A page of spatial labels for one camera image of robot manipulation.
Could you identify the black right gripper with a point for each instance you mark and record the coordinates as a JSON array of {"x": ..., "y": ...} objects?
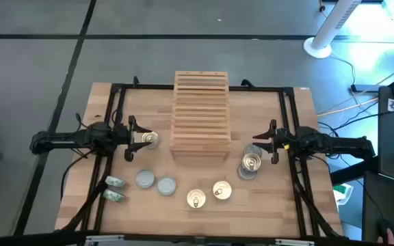
[{"x": 286, "y": 140}]

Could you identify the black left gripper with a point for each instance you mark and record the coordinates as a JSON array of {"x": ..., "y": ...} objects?
[{"x": 121, "y": 136}]

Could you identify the gold-top blue label can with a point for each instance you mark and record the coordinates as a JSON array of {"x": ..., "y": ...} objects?
[
  {"x": 150, "y": 140},
  {"x": 196, "y": 198},
  {"x": 251, "y": 162},
  {"x": 222, "y": 190}
]

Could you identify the silver-top green label can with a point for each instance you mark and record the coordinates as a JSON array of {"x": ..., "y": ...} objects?
[
  {"x": 115, "y": 181},
  {"x": 113, "y": 195},
  {"x": 144, "y": 179},
  {"x": 245, "y": 176},
  {"x": 253, "y": 147},
  {"x": 166, "y": 186}
]

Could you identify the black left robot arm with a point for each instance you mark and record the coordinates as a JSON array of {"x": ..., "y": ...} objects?
[{"x": 63, "y": 138}]

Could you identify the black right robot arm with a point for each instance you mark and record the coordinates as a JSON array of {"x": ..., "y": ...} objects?
[{"x": 337, "y": 143}]

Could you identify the wooden slatted shelf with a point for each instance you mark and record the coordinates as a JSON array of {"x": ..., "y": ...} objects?
[{"x": 200, "y": 112}]

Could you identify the black table clamp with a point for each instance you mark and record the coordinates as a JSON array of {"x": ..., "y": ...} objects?
[
  {"x": 135, "y": 82},
  {"x": 247, "y": 83}
]

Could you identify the green and white box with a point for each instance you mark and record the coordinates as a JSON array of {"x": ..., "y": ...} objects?
[{"x": 341, "y": 191}]

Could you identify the white fan stand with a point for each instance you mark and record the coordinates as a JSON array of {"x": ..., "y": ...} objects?
[{"x": 316, "y": 50}]

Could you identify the black floor stand bar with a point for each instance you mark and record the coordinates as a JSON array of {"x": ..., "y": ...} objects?
[{"x": 368, "y": 88}]

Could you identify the black computer mouse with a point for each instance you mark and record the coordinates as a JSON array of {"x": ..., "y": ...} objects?
[{"x": 383, "y": 225}]

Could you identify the black aluminium table frame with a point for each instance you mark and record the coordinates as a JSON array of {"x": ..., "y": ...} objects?
[{"x": 149, "y": 86}]

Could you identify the silver metal bracket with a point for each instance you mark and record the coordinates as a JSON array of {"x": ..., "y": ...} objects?
[
  {"x": 294, "y": 242},
  {"x": 104, "y": 238}
]

